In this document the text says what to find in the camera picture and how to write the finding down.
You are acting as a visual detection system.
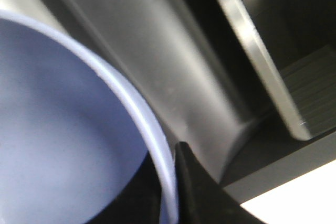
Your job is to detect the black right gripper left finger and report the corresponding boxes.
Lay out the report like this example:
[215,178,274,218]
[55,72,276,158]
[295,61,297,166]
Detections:
[90,154,161,223]

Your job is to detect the light blue plastic bowl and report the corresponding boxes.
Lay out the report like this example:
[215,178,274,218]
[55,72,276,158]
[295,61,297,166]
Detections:
[1,10,179,223]

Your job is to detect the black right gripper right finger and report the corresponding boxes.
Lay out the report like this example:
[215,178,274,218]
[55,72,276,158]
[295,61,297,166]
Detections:
[175,142,263,223]

